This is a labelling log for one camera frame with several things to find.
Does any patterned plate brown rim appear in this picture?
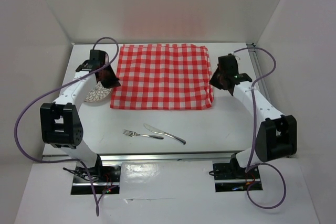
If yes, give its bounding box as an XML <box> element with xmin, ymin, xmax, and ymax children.
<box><xmin>84</xmin><ymin>82</ymin><xmax>112</xmax><ymax>106</ymax></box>

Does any aluminium front rail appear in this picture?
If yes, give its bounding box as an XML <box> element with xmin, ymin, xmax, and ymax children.
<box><xmin>41</xmin><ymin>151</ymin><xmax>237</xmax><ymax>163</ymax></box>

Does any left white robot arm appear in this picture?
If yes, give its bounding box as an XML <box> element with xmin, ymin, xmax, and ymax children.
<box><xmin>40</xmin><ymin>49</ymin><xmax>120</xmax><ymax>182</ymax></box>

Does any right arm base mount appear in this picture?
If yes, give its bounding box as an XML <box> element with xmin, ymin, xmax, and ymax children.
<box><xmin>208</xmin><ymin>163</ymin><xmax>263</xmax><ymax>193</ymax></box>

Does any purple cable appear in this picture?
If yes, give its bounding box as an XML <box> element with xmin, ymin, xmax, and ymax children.
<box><xmin>233</xmin><ymin>47</ymin><xmax>287</xmax><ymax>209</ymax></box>
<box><xmin>13</xmin><ymin>36</ymin><xmax>119</xmax><ymax>217</ymax></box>

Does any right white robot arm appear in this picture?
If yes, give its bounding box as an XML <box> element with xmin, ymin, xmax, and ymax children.
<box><xmin>209</xmin><ymin>54</ymin><xmax>297</xmax><ymax>179</ymax></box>

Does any aluminium rail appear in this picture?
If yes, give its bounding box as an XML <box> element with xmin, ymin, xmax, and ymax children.
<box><xmin>246</xmin><ymin>42</ymin><xmax>288</xmax><ymax>158</ymax></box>
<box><xmin>41</xmin><ymin>151</ymin><xmax>237</xmax><ymax>163</ymax></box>

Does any aluminium right side rail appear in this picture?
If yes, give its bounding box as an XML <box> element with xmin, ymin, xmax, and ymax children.
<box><xmin>246</xmin><ymin>42</ymin><xmax>288</xmax><ymax>158</ymax></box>

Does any red white checkered cloth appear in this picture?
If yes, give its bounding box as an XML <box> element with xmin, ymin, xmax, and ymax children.
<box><xmin>110</xmin><ymin>44</ymin><xmax>214</xmax><ymax>110</ymax></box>

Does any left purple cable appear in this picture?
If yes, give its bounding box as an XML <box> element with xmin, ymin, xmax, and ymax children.
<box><xmin>13</xmin><ymin>36</ymin><xmax>119</xmax><ymax>217</ymax></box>

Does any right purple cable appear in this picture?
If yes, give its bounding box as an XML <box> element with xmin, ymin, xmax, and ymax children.
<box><xmin>233</xmin><ymin>47</ymin><xmax>287</xmax><ymax>209</ymax></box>

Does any silver fork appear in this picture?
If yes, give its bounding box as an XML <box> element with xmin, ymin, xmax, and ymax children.
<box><xmin>123</xmin><ymin>130</ymin><xmax>164</xmax><ymax>140</ymax></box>

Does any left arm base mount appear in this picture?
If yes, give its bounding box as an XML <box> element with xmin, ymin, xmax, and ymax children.
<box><xmin>63</xmin><ymin>165</ymin><xmax>121</xmax><ymax>195</ymax></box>

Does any silver table knife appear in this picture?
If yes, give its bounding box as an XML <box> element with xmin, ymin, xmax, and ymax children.
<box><xmin>143</xmin><ymin>123</ymin><xmax>186</xmax><ymax>145</ymax></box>

